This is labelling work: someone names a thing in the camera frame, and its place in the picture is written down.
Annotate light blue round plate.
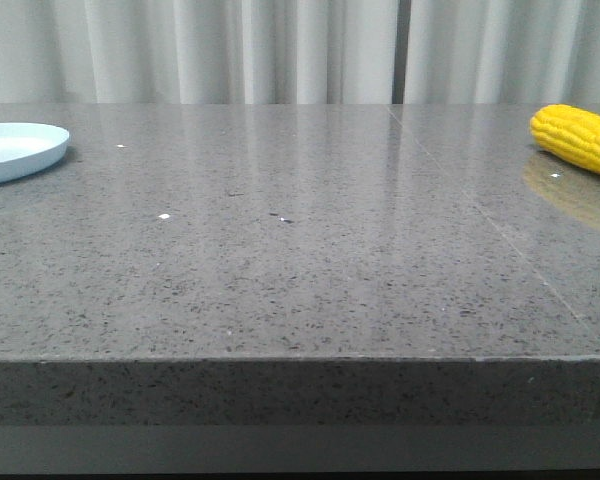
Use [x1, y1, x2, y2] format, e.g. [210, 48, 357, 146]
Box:
[0, 122, 71, 184]

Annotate white pleated curtain left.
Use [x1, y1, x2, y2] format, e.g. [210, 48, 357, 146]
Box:
[0, 1, 401, 104]

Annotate white pleated curtain right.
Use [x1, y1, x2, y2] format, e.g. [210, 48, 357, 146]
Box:
[402, 1, 600, 104]

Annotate yellow corn cob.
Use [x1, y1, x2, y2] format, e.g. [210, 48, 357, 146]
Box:
[529, 104, 600, 175]

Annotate white pleated curtain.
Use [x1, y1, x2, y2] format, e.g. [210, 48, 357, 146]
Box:
[402, 1, 600, 104]
[0, 1, 401, 104]

